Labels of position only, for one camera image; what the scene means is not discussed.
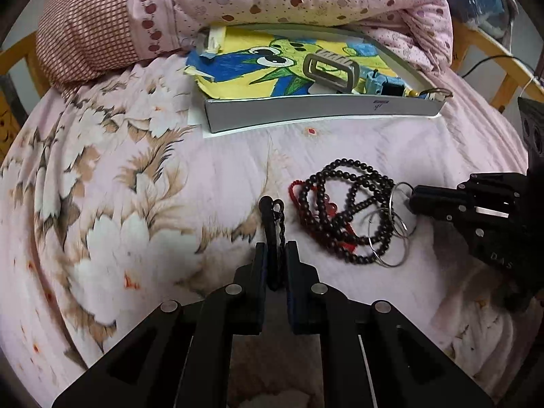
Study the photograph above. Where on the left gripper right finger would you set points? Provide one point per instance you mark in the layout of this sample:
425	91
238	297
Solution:
371	354

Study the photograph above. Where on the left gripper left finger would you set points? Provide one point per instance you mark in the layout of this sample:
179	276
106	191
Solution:
179	355

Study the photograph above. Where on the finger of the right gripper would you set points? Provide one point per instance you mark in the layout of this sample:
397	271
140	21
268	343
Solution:
439	208
425	194

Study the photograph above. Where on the silver bangle rings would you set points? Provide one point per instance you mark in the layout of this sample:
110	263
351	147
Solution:
393	225

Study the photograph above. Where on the blue kids smartwatch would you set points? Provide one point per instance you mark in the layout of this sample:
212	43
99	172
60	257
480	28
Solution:
377	83

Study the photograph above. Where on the silver hair comb clip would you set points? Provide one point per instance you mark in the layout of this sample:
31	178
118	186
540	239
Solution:
332	70

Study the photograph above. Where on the pink floral bed sheet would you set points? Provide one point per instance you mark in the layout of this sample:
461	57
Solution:
112	203

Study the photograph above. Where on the grey shallow box tray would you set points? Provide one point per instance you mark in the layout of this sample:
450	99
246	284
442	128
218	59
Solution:
223	116

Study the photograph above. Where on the colourful frog drawing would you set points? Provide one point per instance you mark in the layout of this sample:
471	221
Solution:
240	64

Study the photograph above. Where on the pink dotted folded quilt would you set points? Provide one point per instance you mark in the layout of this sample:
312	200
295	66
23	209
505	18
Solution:
79	40

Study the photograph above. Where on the yellow wooden bed frame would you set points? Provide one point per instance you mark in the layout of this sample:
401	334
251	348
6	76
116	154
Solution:
477	63

